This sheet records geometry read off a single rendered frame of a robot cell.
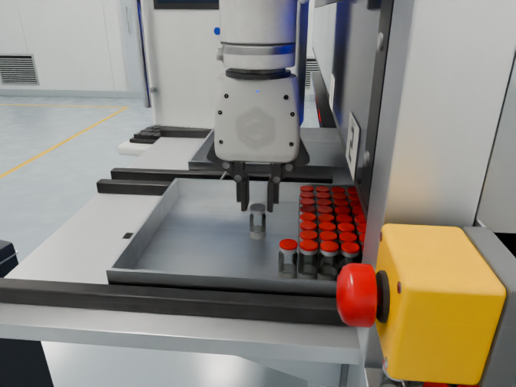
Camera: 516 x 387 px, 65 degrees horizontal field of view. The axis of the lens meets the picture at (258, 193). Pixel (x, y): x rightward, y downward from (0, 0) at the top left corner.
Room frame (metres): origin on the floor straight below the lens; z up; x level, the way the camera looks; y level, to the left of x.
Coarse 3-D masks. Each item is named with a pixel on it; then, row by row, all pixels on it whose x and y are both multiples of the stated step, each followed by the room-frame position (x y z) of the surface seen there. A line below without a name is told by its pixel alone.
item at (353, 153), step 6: (354, 120) 0.46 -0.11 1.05; (354, 126) 0.45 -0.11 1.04; (348, 132) 0.50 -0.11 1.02; (354, 132) 0.45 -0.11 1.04; (348, 138) 0.49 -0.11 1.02; (354, 138) 0.44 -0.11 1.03; (348, 144) 0.49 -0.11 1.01; (354, 144) 0.44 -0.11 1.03; (348, 150) 0.48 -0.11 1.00; (354, 150) 0.43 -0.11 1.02; (348, 156) 0.48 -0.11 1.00; (354, 156) 0.43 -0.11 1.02; (348, 162) 0.47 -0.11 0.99; (354, 162) 0.42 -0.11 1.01; (354, 168) 0.42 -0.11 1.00; (354, 174) 0.42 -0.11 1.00
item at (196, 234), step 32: (192, 192) 0.61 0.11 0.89; (224, 192) 0.60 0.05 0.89; (256, 192) 0.60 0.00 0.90; (288, 192) 0.59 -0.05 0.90; (160, 224) 0.52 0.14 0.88; (192, 224) 0.52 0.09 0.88; (224, 224) 0.52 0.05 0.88; (288, 224) 0.52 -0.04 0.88; (128, 256) 0.40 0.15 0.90; (160, 256) 0.43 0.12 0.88; (192, 256) 0.43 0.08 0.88; (224, 256) 0.43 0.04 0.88; (256, 256) 0.43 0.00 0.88; (192, 288) 0.35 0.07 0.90; (224, 288) 0.34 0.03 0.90; (256, 288) 0.34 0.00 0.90; (288, 288) 0.34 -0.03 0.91; (320, 288) 0.33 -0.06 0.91
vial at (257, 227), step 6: (252, 210) 0.47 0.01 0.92; (264, 210) 0.48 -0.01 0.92; (252, 216) 0.48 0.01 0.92; (258, 216) 0.47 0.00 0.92; (264, 216) 0.48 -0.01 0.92; (252, 222) 0.47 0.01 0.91; (258, 222) 0.47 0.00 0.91; (264, 222) 0.48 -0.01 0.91; (252, 228) 0.47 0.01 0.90; (258, 228) 0.47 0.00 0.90; (264, 228) 0.48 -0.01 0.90; (252, 234) 0.47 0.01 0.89; (258, 234) 0.47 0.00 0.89; (264, 234) 0.48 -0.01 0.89
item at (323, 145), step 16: (304, 128) 0.93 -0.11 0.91; (320, 128) 0.92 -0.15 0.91; (336, 128) 0.92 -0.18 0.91; (208, 144) 0.85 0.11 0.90; (304, 144) 0.90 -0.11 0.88; (320, 144) 0.90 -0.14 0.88; (336, 144) 0.90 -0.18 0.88; (192, 160) 0.71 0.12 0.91; (208, 160) 0.79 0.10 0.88; (320, 160) 0.79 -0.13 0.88; (336, 160) 0.79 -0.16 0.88; (336, 176) 0.67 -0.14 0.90
